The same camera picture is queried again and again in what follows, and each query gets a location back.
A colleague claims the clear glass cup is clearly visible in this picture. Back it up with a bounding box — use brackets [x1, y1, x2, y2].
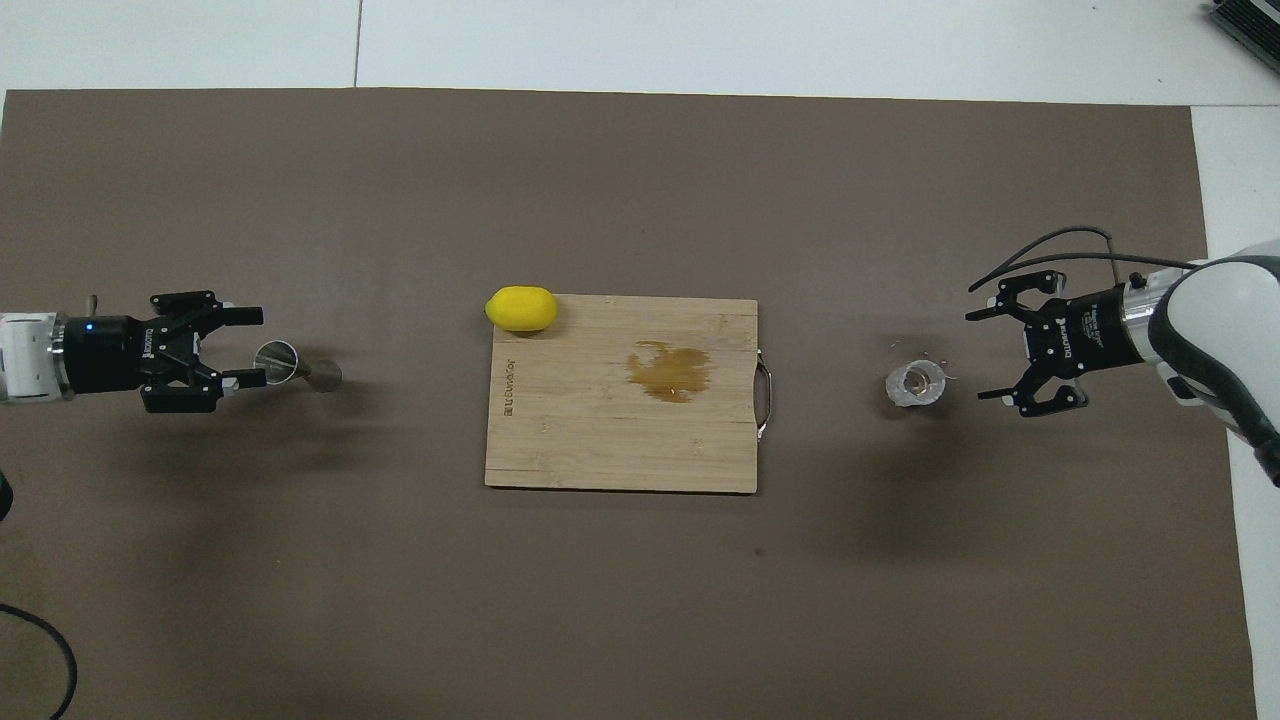
[885, 360, 947, 411]

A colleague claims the yellow lemon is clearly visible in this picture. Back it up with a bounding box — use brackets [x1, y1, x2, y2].
[485, 286, 559, 332]

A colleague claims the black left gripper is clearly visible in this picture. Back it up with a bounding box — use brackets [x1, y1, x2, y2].
[52, 291, 267, 414]

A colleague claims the dark ribbed device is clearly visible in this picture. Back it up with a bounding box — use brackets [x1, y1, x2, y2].
[1205, 0, 1280, 73]

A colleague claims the black floor cable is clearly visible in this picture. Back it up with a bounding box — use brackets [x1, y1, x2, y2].
[0, 470, 79, 720]

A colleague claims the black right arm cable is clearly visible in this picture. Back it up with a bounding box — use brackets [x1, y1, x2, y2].
[968, 227, 1201, 293]

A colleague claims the bamboo cutting board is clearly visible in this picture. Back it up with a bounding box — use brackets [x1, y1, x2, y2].
[484, 295, 773, 495]

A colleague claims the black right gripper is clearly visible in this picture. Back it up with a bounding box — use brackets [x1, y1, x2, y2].
[966, 268, 1141, 418]

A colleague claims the brown table mat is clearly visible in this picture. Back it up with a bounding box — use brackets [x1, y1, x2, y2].
[0, 88, 1259, 720]

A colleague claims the metal cocktail jigger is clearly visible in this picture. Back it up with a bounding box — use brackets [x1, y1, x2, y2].
[254, 340, 343, 393]

